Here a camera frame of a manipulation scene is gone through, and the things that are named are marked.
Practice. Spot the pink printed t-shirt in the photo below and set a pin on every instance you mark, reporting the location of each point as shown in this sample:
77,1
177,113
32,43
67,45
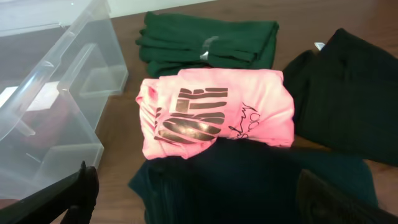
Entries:
184,114

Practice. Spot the black sweater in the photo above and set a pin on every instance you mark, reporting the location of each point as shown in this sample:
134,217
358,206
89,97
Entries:
345,97

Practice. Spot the red navy plaid shirt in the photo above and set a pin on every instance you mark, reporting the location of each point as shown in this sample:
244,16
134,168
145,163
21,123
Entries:
47,124

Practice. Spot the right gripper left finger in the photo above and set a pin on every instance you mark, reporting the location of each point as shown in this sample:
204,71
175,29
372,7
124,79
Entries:
74,197

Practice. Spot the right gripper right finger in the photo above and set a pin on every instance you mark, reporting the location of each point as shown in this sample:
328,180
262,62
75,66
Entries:
321,203

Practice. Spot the dark green garment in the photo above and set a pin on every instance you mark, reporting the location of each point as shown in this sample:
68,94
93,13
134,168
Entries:
173,42

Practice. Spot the dark navy folded garment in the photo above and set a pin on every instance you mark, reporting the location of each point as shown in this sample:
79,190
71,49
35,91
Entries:
242,181

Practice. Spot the clear plastic storage bin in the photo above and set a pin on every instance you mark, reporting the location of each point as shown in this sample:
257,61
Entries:
51,49

